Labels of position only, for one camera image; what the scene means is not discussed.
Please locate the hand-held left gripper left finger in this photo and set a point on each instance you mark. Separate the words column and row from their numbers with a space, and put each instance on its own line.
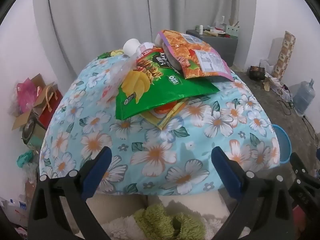
column 98, row 172

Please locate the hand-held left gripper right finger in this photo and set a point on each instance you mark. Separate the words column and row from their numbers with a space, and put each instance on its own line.
column 225, row 172

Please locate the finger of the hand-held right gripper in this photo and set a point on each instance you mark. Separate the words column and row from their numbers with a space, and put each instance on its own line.
column 303, row 185

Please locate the blue plastic basin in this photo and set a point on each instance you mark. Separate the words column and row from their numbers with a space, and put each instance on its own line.
column 285, row 145

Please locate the red yellow snack packet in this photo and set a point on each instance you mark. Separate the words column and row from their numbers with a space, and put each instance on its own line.
column 162, row 120

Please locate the green chip bag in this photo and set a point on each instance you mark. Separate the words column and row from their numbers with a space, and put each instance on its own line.
column 140, row 97

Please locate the orange snack bag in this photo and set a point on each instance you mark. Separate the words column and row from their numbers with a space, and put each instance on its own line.
column 185, row 50

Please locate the white plastic bottle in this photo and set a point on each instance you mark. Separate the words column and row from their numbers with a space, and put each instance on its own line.
column 131, row 46

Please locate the blue floral blanket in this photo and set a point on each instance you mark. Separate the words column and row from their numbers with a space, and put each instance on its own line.
column 175, row 142

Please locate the green fluffy cloth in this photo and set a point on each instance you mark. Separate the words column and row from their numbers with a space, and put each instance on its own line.
column 155, row 220

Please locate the teal plastic bag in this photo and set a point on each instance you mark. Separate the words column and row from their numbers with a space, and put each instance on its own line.
column 25, row 158

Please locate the red gift bag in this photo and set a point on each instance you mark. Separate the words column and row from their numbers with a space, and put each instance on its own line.
column 47, row 115

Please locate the metal pot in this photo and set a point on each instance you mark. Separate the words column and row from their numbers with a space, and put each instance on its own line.
column 28, row 130

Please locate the blue water jug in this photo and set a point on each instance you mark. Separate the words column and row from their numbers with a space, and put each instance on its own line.
column 303, row 97

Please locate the white plastic bag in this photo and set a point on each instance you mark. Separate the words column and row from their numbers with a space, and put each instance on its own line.
column 15, row 207

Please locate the cardboard box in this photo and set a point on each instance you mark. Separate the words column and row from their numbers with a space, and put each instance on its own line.
column 22, row 117

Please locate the black box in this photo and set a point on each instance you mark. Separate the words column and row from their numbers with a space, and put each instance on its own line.
column 257, row 72

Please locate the pink plastic bag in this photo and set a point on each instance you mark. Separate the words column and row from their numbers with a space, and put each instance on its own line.
column 25, row 95

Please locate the green foil packet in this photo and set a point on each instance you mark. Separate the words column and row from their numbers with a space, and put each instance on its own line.
column 103, row 55

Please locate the gold foil packet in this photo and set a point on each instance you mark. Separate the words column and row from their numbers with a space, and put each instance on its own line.
column 117, row 53

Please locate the grey cabinet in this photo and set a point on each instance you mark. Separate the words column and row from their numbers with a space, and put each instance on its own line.
column 225, row 47

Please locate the patterned cardboard tube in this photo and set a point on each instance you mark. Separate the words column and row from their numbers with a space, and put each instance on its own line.
column 283, row 55

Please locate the green storage basket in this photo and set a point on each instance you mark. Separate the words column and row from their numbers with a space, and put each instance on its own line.
column 232, row 31

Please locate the small white bottle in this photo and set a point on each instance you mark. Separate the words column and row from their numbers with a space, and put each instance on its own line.
column 200, row 29

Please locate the grey curtain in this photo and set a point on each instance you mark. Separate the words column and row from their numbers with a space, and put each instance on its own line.
column 100, row 17

